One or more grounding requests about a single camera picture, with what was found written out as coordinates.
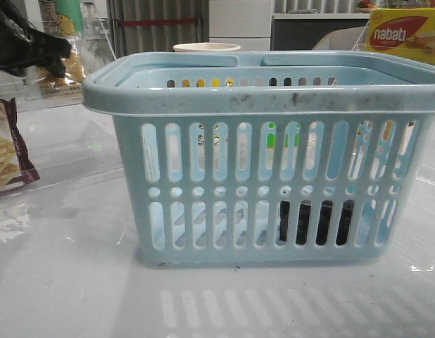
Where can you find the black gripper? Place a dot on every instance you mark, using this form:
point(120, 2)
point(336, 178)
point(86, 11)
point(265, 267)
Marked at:
point(22, 46)

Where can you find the packaged bread slice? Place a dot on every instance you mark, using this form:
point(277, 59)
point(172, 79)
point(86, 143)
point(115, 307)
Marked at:
point(73, 75)

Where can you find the black tissue pack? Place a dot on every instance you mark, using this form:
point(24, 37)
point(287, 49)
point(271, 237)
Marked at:
point(326, 210)

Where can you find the green packaged item behind basket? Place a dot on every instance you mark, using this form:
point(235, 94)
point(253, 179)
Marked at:
point(292, 136)

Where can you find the light blue plastic basket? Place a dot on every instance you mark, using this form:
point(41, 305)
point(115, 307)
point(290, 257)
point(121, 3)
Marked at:
point(204, 187)

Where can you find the green cartoon snack package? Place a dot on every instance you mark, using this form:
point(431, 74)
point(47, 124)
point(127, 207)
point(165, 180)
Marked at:
point(61, 18)

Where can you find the clear acrylic display shelf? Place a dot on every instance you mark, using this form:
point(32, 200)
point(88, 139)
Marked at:
point(95, 52)

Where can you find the brown wafer snack bag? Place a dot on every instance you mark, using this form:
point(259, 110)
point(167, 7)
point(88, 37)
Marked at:
point(16, 168)

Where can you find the cream paper cup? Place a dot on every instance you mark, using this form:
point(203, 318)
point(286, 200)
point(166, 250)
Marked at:
point(208, 47)

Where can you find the white cabinet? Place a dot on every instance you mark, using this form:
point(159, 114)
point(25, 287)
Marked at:
point(246, 23)

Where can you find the yellow nabati wafer box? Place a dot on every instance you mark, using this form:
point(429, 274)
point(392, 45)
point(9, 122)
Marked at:
point(408, 33)

